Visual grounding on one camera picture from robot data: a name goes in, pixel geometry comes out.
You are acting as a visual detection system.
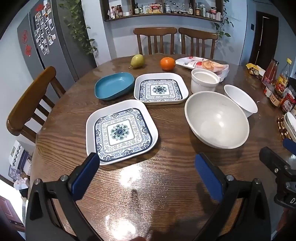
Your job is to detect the round metal ornament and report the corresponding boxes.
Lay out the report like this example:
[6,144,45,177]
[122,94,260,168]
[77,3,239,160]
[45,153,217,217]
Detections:
[164,0,185,13]

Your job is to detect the white oval dish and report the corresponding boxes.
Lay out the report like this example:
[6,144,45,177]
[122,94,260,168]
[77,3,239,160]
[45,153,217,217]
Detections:
[284,111,296,137]

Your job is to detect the dark wooden wall shelf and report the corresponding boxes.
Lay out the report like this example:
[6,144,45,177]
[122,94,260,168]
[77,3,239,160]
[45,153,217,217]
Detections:
[100,0,225,23]

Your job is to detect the green pear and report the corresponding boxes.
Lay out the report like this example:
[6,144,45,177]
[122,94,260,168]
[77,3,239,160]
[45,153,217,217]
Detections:
[129,54,145,69]

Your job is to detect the small white bowl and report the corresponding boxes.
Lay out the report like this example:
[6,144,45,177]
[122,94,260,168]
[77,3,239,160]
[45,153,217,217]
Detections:
[223,85,258,118]

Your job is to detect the long hanging vine plant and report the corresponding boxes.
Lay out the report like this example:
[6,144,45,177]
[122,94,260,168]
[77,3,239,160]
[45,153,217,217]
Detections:
[58,0,97,55]

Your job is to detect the yellow shelf snack packet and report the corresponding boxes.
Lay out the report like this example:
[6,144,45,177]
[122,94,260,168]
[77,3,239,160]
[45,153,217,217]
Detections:
[149,3,163,14]

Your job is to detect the cluster of fridge photo magnets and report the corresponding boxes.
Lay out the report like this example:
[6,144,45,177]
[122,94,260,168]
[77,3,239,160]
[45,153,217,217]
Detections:
[35,3,57,55]

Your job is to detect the small hanging vine plant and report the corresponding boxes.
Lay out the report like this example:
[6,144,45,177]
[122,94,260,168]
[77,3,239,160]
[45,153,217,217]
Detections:
[214,0,234,39]

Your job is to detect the pile of floor boxes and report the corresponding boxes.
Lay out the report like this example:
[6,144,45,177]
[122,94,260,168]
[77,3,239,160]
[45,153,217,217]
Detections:
[8,140,31,190]

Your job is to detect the large white bowl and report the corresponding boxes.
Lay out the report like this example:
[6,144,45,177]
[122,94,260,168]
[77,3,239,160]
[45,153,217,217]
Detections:
[184,91,250,149]

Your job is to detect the blue patterned square plate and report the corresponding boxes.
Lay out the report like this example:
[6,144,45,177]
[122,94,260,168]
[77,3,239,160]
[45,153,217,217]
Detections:
[86,99,159,165]
[134,73,189,105]

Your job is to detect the yellow capped oil bottle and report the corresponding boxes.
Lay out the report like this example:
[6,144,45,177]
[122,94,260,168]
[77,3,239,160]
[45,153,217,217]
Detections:
[275,58,292,98]

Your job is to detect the red label sauce jar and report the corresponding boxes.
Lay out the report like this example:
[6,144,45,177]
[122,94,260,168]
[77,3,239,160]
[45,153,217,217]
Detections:
[281,90,296,113]

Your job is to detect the white ribbed cup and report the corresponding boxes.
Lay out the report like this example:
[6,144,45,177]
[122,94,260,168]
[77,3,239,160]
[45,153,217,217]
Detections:
[191,69,220,94]

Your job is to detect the yellow black snack packet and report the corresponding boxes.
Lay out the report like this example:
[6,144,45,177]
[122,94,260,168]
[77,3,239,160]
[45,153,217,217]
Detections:
[245,63,266,79]

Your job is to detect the orange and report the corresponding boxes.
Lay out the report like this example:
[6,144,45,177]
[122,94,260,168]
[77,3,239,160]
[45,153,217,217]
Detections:
[160,57,176,71]

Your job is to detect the grey refrigerator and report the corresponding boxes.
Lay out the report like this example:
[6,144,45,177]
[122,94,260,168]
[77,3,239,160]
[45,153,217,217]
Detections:
[17,0,97,81]

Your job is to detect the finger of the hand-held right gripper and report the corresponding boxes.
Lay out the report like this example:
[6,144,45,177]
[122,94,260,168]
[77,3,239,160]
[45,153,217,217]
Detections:
[283,138,296,161]
[259,147,296,184]

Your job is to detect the brown sauce jar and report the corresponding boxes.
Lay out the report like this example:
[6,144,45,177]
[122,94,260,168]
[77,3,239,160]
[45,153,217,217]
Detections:
[270,89,284,107]

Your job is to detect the wooden chair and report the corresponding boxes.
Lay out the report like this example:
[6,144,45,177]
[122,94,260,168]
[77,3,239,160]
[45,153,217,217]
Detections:
[6,66,66,144]
[179,27,218,59]
[133,27,177,56]

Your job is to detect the wooden beaded trivet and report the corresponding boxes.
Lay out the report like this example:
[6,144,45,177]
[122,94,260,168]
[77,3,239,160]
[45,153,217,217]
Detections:
[277,115,292,140]

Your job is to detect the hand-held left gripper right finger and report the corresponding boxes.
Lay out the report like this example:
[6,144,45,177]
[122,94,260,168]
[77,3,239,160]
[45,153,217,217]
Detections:
[192,152,271,241]

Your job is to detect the dark wooden door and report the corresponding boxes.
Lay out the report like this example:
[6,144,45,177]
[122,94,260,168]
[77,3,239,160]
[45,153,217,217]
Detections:
[248,10,278,70]

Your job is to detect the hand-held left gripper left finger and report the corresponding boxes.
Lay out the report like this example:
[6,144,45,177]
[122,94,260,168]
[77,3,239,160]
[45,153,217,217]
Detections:
[25,152,109,241]

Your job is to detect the teal blue dish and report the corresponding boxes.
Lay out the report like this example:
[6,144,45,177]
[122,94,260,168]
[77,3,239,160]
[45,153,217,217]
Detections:
[95,72,135,101]

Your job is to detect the cluster of red sauce bottles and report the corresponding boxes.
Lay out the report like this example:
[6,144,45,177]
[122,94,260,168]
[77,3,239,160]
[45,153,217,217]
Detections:
[110,5,123,18]

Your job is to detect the white snack bag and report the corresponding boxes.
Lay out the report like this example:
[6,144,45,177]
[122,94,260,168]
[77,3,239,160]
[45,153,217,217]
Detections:
[175,56,229,82]

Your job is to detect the tall red sauce bottle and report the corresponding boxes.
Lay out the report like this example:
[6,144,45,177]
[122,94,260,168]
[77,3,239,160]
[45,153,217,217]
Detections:
[262,59,279,90]

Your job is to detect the row of condiment jars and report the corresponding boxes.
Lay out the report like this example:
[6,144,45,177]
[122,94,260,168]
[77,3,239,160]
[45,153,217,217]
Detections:
[188,2,222,20]

